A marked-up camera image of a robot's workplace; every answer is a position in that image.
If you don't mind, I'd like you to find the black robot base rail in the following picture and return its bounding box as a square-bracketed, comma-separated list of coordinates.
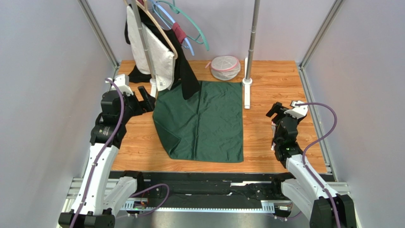
[109, 171, 336, 209]

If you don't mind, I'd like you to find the left white rack foot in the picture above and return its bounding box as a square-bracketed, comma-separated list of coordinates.
[150, 78, 158, 97]

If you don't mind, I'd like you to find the right white rack foot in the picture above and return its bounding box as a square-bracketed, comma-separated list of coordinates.
[242, 57, 252, 109]

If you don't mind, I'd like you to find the aluminium frame rail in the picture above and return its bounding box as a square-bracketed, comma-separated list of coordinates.
[58, 171, 357, 228]

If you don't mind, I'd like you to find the teal plastic hanger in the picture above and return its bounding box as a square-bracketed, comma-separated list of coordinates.
[153, 0, 210, 56]

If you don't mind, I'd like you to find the right metal rack pole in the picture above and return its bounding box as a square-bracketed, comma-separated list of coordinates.
[245, 0, 260, 81]

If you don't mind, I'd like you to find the black hanging garment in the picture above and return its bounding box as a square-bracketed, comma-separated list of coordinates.
[124, 6, 201, 100]

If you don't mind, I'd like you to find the wooden clothes hanger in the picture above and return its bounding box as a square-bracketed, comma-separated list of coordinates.
[131, 0, 178, 59]

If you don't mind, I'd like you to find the metal rack pole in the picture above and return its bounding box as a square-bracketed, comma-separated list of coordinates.
[131, 0, 156, 84]
[245, 0, 260, 81]

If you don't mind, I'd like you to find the left metal rack pole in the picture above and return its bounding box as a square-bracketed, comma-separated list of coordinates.
[131, 0, 156, 84]

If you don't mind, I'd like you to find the dark red hanging cloth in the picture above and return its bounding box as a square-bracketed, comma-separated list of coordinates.
[172, 22, 187, 44]

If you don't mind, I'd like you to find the white rack foot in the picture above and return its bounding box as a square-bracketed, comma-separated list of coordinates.
[150, 78, 158, 97]
[242, 57, 252, 109]

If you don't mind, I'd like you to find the wrist white camera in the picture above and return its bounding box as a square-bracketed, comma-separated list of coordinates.
[284, 100, 309, 119]
[113, 74, 134, 96]

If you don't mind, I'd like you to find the blue plastic hanger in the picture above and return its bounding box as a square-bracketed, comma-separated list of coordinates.
[150, 0, 195, 56]

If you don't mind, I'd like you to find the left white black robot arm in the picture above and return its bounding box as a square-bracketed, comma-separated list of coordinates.
[58, 86, 156, 228]

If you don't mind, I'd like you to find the silver metal fork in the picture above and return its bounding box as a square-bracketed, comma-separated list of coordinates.
[271, 123, 276, 151]

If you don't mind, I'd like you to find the dark green cloth napkin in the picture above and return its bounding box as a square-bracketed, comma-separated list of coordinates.
[153, 81, 244, 163]

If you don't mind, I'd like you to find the white mesh laundry bag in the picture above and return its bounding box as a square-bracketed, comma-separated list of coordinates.
[205, 56, 241, 81]

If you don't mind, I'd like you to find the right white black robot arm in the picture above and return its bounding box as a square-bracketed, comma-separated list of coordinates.
[266, 101, 357, 228]

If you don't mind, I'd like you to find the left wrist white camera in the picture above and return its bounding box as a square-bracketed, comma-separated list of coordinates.
[113, 74, 134, 96]

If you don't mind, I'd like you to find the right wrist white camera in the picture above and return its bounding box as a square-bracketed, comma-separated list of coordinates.
[284, 100, 309, 119]

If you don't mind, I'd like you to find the white hanging towel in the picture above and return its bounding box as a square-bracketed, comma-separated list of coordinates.
[124, 6, 175, 91]

